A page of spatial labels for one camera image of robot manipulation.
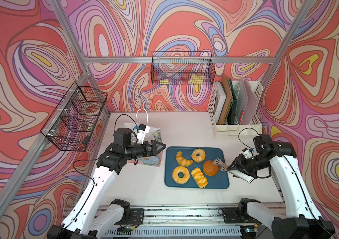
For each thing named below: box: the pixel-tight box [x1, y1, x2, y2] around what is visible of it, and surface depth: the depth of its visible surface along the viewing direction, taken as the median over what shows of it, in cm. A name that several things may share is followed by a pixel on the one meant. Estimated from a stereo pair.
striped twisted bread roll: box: [190, 167, 208, 189], surface depth 84 cm
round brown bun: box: [202, 159, 219, 177], surface depth 87 cm
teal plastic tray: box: [164, 146, 230, 190], surface depth 90 cm
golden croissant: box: [175, 150, 193, 167], surface depth 91 cm
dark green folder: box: [226, 77, 238, 125], surface depth 95 cm
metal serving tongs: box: [212, 158, 255, 184], surface depth 61 cm
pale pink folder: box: [236, 77, 259, 125], surface depth 96 cm
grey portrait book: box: [213, 81, 228, 124], surface depth 100 cm
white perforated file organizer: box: [207, 80, 264, 138], surface depth 101 cm
